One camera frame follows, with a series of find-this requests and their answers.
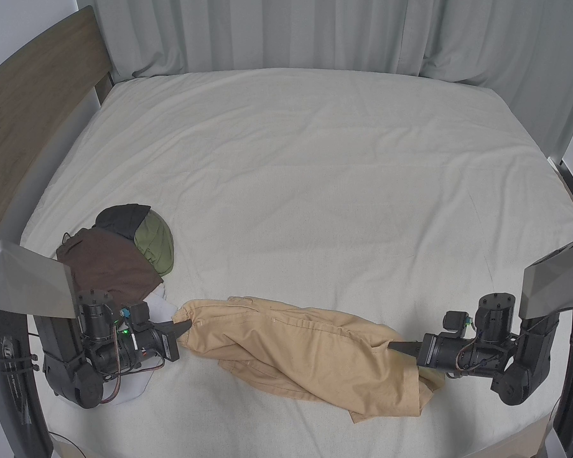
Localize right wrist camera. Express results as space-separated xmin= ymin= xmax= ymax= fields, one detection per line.
xmin=443 ymin=309 xmax=473 ymax=338

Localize grey-green curtain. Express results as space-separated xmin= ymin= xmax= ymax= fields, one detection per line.
xmin=74 ymin=0 xmax=573 ymax=161

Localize white garment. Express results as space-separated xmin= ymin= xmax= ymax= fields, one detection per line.
xmin=109 ymin=285 xmax=181 ymax=406

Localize green garment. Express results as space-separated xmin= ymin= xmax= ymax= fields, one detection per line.
xmin=134 ymin=209 xmax=175 ymax=275

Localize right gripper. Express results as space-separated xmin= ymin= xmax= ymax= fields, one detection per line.
xmin=416 ymin=332 xmax=478 ymax=371

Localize black garment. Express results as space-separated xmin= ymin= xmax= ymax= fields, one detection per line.
xmin=95 ymin=203 xmax=152 ymax=243

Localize brown garment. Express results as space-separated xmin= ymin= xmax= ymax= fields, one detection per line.
xmin=56 ymin=227 xmax=165 ymax=306

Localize bed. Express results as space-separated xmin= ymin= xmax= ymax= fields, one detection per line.
xmin=0 ymin=5 xmax=573 ymax=458

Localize black cable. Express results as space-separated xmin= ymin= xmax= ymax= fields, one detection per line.
xmin=45 ymin=430 xmax=84 ymax=452

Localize tan shorts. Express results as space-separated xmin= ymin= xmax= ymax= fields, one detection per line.
xmin=172 ymin=295 xmax=447 ymax=423

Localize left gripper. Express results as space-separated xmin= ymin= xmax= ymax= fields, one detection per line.
xmin=122 ymin=323 xmax=181 ymax=368

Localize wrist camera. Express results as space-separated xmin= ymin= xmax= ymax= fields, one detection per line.
xmin=443 ymin=309 xmax=473 ymax=338
xmin=121 ymin=302 xmax=151 ymax=335

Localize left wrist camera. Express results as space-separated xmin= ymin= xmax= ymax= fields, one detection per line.
xmin=121 ymin=302 xmax=151 ymax=335

